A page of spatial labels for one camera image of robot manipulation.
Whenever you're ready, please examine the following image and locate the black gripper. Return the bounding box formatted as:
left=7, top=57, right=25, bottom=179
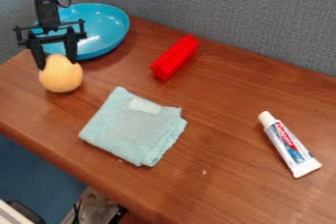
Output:
left=13, top=19, right=87, bottom=70

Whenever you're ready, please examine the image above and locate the yellow foam ball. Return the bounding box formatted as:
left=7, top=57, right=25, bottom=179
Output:
left=39, top=54, right=83, bottom=93

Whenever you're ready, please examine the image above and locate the blue plate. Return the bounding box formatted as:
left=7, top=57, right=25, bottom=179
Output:
left=43, top=3, right=129, bottom=61

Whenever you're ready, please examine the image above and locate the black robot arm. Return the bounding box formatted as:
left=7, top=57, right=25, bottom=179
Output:
left=13, top=0, right=87, bottom=70

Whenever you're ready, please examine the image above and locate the red plastic block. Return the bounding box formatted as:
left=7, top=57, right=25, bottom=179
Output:
left=149, top=34, right=200, bottom=82

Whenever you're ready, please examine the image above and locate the light blue folded cloth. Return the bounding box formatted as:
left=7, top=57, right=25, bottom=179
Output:
left=79, top=86, right=188, bottom=167

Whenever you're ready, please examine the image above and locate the beige bag under table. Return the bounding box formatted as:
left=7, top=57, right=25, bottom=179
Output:
left=60, top=188, right=127, bottom=224

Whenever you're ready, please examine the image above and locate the black chair part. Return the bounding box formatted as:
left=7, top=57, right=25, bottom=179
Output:
left=8, top=200, right=45, bottom=224

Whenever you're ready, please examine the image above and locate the white object at corner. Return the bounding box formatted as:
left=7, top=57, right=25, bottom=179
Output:
left=0, top=199, right=32, bottom=224

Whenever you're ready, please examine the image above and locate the white toothpaste tube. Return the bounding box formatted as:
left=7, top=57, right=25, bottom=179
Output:
left=259, top=111, right=321, bottom=179

